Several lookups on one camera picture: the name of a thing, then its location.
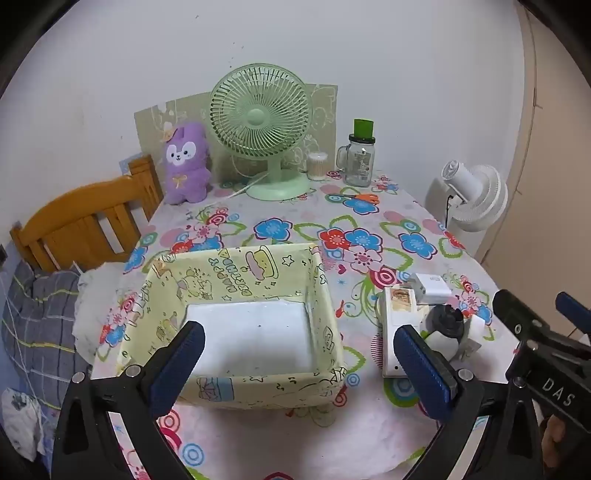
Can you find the grey plaid quilt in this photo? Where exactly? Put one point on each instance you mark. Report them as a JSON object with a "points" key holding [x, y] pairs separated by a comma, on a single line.
{"points": [[37, 323]]}

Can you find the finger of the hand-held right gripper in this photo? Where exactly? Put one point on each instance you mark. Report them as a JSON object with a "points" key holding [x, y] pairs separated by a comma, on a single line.
{"points": [[572, 307], [510, 314]]}

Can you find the white standing fan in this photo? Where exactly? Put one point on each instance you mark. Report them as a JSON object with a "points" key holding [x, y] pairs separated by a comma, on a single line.
{"points": [[480, 194]]}

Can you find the floral tablecloth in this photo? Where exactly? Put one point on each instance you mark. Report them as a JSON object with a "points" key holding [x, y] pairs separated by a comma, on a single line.
{"points": [[277, 226]]}

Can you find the orange scissors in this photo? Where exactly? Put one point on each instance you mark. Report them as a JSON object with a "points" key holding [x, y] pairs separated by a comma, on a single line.
{"points": [[367, 199]]}

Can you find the light blue wall sticker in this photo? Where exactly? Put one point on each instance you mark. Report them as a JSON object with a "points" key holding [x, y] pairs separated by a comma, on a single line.
{"points": [[127, 162]]}

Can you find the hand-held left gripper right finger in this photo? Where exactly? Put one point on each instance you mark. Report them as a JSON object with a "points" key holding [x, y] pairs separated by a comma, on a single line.
{"points": [[425, 369]]}

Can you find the glass jar mug green lid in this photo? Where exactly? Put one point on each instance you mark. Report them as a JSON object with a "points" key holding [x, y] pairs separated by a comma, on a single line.
{"points": [[358, 164]]}

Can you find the white printed cloth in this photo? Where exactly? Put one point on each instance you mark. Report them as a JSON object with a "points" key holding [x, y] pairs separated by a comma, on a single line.
{"points": [[21, 415]]}

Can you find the purple plush toy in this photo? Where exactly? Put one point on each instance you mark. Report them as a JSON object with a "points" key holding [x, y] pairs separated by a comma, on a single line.
{"points": [[187, 175]]}

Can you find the white power strip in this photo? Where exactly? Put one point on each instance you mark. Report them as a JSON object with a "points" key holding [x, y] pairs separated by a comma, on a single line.
{"points": [[392, 332]]}

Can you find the yellow printed box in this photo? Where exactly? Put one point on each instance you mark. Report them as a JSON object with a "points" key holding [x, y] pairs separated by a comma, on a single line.
{"points": [[240, 272]]}

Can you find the person's right hand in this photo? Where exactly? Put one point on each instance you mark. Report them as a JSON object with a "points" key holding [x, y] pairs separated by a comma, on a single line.
{"points": [[551, 434]]}

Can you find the wooden bed headboard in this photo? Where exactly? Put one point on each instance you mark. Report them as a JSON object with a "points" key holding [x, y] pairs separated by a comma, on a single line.
{"points": [[69, 207]]}

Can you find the beige door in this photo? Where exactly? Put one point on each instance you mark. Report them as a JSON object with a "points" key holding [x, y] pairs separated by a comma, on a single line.
{"points": [[554, 184]]}

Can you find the black plastic dish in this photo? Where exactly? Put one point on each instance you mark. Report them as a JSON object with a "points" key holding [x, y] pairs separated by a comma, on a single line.
{"points": [[445, 321]]}

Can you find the white charger block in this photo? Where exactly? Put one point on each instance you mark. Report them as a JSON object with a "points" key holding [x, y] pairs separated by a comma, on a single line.
{"points": [[431, 288]]}

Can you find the green desk fan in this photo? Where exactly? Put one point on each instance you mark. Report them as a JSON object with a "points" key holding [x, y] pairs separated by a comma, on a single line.
{"points": [[258, 115]]}

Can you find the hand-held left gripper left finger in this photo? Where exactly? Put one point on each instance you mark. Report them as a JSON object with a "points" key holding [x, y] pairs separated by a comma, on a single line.
{"points": [[178, 364]]}

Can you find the cotton swab jar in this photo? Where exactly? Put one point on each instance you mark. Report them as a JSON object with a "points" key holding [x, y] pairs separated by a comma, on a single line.
{"points": [[317, 168]]}

